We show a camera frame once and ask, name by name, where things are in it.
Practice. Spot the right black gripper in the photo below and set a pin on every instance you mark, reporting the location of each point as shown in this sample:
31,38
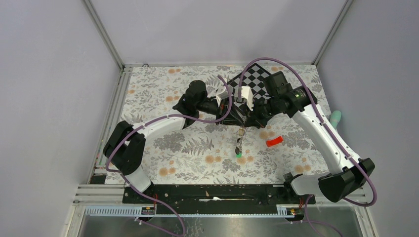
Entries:
255,118

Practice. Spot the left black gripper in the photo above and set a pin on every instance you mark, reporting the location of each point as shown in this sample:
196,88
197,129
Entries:
232,118

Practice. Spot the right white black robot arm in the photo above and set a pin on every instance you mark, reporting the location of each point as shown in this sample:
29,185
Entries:
347,170

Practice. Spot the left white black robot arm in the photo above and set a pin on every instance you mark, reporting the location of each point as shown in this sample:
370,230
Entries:
125,147

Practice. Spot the black white checkerboard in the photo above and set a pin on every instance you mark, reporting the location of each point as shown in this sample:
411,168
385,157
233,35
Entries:
254,78

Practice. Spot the red plastic block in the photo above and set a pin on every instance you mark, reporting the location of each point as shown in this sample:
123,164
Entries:
274,142

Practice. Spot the floral table mat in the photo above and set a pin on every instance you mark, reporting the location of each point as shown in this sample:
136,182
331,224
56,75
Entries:
204,153

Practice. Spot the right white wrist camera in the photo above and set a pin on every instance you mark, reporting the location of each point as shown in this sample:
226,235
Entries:
245,95

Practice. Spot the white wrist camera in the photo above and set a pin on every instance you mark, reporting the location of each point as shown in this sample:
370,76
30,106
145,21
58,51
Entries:
223,92
245,95

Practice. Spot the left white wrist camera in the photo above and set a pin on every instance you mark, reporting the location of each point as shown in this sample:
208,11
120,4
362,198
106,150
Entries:
223,92

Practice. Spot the mint green cylinder handle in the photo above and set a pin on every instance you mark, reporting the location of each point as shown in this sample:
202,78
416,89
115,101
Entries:
335,118

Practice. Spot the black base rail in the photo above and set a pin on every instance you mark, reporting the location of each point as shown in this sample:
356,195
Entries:
231,195

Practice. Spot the white slotted cable duct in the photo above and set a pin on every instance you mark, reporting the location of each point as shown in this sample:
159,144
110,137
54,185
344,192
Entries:
213,210

